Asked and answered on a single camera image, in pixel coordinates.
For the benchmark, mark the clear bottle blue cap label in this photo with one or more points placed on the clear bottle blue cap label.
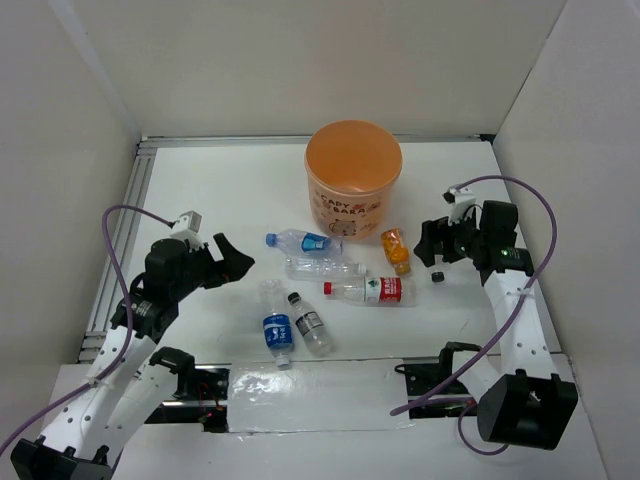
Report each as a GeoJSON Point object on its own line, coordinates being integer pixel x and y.
{"type": "Point", "coordinates": [297, 242]}

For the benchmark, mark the blue label pepsi bottle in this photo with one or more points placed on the blue label pepsi bottle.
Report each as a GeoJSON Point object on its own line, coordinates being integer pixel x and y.
{"type": "Point", "coordinates": [276, 322]}

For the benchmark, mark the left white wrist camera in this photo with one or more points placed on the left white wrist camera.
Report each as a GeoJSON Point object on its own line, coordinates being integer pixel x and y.
{"type": "Point", "coordinates": [186, 230]}

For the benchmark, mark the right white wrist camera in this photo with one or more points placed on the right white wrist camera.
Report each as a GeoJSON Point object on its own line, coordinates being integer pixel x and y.
{"type": "Point", "coordinates": [461, 201]}

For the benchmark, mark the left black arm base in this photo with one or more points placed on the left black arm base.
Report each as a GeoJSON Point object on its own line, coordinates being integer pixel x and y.
{"type": "Point", "coordinates": [204, 402]}

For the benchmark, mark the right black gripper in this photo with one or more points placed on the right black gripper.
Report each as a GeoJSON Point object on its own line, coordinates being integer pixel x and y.
{"type": "Point", "coordinates": [435, 231]}

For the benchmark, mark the clear crushed bottle white cap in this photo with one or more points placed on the clear crushed bottle white cap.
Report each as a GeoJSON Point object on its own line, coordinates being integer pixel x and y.
{"type": "Point", "coordinates": [318, 269]}

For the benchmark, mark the orange small bottle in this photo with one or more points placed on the orange small bottle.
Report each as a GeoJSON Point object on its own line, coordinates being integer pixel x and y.
{"type": "Point", "coordinates": [396, 251]}

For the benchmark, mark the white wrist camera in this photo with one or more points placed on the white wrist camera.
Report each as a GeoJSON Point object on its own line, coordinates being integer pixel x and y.
{"type": "Point", "coordinates": [186, 230]}
{"type": "Point", "coordinates": [461, 201]}

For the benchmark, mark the orange plastic capybara bin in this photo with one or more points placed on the orange plastic capybara bin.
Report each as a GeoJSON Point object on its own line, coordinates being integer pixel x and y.
{"type": "Point", "coordinates": [352, 167]}

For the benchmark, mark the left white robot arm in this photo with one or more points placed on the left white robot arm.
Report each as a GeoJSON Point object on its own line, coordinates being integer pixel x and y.
{"type": "Point", "coordinates": [132, 374]}

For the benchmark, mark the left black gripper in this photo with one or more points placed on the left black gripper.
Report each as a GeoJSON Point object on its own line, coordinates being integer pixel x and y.
{"type": "Point", "coordinates": [233, 266]}

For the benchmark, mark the clear bottle red label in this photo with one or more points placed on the clear bottle red label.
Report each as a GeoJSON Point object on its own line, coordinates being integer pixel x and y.
{"type": "Point", "coordinates": [373, 291]}

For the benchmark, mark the aluminium frame rail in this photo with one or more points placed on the aluminium frame rail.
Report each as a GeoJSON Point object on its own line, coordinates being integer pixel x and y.
{"type": "Point", "coordinates": [249, 187]}

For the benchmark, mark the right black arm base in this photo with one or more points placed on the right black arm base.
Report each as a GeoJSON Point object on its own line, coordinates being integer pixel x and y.
{"type": "Point", "coordinates": [419, 379]}

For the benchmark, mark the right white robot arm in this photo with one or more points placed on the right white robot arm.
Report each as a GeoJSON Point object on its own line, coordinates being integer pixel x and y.
{"type": "Point", "coordinates": [524, 402]}

